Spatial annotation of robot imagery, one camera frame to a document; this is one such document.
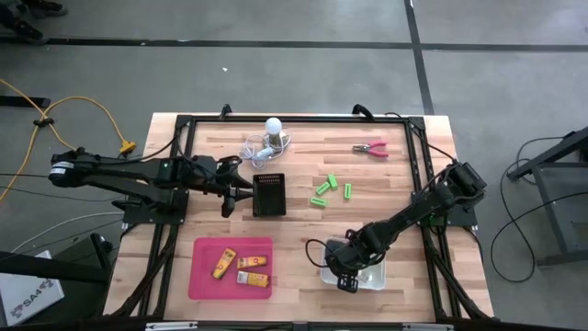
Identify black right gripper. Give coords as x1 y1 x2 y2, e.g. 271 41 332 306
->
337 229 385 294

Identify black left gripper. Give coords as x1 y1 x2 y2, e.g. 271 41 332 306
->
213 177 255 220

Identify black slotted plastic basket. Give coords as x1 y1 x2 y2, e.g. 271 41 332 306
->
252 172 288 218

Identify white plastic bin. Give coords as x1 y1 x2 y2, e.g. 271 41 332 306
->
320 236 387 291

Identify yellow tube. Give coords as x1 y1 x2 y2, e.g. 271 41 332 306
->
210 247 238 280

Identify pink-handled hole punch pliers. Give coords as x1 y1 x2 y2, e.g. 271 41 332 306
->
352 141 390 159

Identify pink plastic tray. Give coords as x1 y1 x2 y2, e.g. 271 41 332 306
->
187 236 275 301

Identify black floor stand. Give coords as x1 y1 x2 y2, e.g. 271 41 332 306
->
0 232 115 285

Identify black metal cart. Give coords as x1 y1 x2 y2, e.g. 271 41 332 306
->
506 126 588 268

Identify black floor bar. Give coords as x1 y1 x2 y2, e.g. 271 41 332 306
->
0 95 51 109

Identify white printed box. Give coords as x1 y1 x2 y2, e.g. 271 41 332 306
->
0 250 65 326

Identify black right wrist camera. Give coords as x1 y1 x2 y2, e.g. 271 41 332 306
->
322 237 346 266

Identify white lamp cord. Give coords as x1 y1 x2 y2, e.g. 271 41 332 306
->
237 131 293 171

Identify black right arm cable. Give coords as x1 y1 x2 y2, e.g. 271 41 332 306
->
305 237 332 270

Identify black metal table frame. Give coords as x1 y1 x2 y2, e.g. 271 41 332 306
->
103 114 495 323

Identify grey metal bracket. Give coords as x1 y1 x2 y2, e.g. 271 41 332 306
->
401 323 454 331
144 321 198 331

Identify yellow extension cord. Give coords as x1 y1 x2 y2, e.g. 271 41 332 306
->
0 77 138 203

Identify black floor cable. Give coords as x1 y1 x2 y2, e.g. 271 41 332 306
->
489 135 588 284

